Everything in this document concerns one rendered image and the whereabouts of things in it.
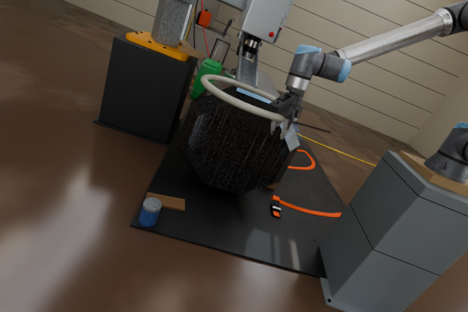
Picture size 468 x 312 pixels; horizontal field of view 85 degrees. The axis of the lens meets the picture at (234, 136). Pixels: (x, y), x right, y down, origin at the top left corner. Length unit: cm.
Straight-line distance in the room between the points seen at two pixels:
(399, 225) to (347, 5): 621
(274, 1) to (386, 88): 632
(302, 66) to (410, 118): 741
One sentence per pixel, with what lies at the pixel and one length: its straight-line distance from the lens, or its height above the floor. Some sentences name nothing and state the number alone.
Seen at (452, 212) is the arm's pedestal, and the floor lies 78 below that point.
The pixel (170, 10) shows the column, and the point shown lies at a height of 105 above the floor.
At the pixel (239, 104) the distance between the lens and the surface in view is 100.
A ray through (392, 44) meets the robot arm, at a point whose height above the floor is 132.
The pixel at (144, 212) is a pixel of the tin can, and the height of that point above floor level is 11.
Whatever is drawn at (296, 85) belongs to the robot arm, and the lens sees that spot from 103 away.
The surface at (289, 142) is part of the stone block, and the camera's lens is 178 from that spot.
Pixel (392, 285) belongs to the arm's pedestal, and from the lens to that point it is 185.
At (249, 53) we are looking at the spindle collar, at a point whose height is 102.
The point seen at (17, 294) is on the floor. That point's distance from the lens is 139.
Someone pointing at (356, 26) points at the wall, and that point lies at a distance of 734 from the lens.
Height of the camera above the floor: 117
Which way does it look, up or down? 23 degrees down
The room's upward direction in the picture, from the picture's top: 23 degrees clockwise
